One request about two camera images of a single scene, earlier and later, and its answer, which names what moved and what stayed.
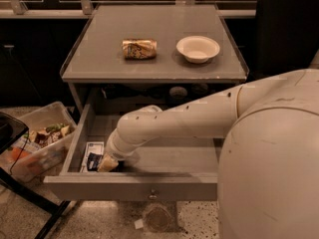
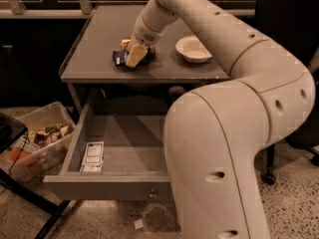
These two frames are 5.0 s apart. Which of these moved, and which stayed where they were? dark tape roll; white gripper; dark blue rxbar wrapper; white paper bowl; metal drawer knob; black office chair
Moved: dark blue rxbar wrapper; white gripper
Stayed: metal drawer knob; black office chair; white paper bowl; dark tape roll
